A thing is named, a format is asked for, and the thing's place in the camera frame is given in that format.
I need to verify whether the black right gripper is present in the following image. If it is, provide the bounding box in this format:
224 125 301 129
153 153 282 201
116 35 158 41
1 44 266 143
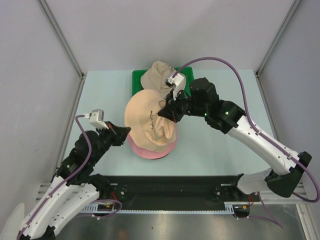
158 87 209 123

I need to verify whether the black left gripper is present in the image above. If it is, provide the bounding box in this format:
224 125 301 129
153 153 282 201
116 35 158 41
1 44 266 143
90 120 131 164

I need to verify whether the peach embroidered bucket hat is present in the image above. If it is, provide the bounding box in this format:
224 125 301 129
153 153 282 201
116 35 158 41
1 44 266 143
124 91 178 152

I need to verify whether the beige smile bucket hat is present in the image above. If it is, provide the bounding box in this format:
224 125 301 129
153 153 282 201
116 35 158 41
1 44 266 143
140 60 176 99

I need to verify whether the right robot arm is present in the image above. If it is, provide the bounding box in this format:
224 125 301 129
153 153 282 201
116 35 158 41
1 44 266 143
158 74 312 201

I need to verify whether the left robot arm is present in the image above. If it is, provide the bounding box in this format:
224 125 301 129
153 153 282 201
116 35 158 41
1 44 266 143
16 121 131 240

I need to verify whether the green plastic tray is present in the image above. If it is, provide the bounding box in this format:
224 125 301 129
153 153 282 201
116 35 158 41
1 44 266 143
131 66 194 96

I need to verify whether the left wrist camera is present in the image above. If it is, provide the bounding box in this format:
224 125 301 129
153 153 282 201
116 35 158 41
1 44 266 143
84 109 109 130

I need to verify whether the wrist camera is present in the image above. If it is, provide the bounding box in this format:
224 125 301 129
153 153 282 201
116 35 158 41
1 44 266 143
165 71 187 100
84 109 109 130

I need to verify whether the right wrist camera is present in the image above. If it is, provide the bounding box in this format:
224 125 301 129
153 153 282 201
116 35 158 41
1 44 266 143
165 71 187 100

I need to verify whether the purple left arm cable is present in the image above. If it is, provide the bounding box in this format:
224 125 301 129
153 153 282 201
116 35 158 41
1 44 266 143
17 114 93 240

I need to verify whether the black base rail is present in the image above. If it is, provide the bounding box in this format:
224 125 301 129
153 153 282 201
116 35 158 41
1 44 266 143
51 174 251 212

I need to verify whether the white cable duct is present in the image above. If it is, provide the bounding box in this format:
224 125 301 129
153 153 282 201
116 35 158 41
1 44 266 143
79 202 251 215

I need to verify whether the aluminium frame post left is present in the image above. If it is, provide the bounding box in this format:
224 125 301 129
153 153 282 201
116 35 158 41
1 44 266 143
37 0 85 79

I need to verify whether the aluminium frame post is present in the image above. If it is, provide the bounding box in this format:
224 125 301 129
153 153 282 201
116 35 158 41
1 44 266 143
255 0 304 78
37 0 85 79

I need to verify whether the aluminium frame post right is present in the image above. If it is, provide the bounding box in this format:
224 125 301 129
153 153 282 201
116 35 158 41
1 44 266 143
255 0 304 78

